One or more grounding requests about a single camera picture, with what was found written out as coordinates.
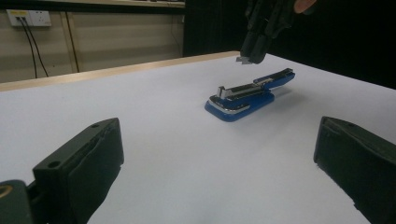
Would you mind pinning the blue stapler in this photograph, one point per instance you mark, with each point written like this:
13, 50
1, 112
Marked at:
246, 102

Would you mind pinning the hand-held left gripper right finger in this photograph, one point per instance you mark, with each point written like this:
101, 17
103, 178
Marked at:
361, 161

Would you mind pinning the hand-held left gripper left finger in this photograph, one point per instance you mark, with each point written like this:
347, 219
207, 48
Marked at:
84, 165

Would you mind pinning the black curtain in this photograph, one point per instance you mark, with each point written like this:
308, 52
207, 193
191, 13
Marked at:
342, 34

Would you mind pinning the silver staple strip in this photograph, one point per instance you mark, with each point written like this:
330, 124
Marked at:
243, 60

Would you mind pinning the white wall socket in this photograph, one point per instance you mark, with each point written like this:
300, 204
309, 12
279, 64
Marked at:
29, 17

